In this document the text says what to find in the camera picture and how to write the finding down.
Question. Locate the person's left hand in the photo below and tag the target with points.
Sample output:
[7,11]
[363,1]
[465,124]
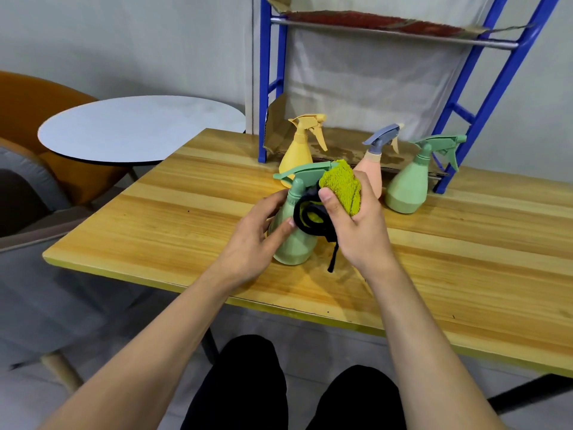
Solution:
[248,246]

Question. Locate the person's leg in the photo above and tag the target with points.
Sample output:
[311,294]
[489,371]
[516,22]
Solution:
[241,389]
[358,398]

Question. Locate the pink spray bottle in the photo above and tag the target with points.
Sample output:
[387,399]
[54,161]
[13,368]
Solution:
[374,174]

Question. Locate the green spray bottle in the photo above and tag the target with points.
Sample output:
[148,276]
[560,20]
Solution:
[405,192]
[293,244]

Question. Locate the stained brown cardboard sheet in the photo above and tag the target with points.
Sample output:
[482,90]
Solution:
[344,145]

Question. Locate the torn red-brown cardboard sheet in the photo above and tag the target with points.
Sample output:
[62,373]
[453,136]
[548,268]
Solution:
[380,20]

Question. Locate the brown chair with grey shell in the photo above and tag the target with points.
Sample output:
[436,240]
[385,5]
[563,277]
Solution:
[18,201]

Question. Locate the person's left leg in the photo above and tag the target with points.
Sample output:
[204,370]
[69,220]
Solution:
[241,389]

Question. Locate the person's right leg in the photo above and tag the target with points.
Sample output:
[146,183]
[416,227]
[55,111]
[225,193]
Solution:
[358,398]

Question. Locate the orange chair with grey shell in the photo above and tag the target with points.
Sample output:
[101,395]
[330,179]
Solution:
[31,102]

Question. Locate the person's left forearm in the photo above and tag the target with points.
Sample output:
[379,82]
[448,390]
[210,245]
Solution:
[143,353]

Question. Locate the person's right hand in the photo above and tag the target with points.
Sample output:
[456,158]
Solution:
[362,232]

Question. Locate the person's right forearm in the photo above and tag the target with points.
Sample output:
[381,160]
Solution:
[429,362]

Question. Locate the blue metal shelf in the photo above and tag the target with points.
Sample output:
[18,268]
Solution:
[492,94]

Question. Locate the white cloth backdrop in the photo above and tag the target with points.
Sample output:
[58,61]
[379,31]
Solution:
[367,80]

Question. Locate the yellow spray bottle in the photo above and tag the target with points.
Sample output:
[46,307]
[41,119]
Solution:
[295,152]

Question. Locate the round white side table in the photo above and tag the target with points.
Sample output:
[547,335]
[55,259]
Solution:
[134,125]

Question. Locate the black metal table leg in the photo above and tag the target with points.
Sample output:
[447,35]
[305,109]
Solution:
[532,393]
[209,347]

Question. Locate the green and black cloth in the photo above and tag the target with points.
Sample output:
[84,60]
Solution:
[342,183]

